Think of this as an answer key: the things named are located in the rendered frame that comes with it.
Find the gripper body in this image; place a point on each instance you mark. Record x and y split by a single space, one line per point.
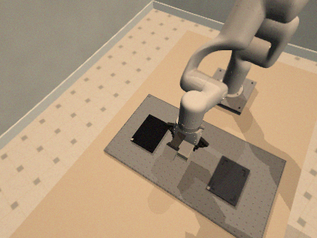
192 138

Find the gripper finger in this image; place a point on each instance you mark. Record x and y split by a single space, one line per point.
202 143
171 126

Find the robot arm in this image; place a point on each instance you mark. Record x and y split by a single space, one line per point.
253 37

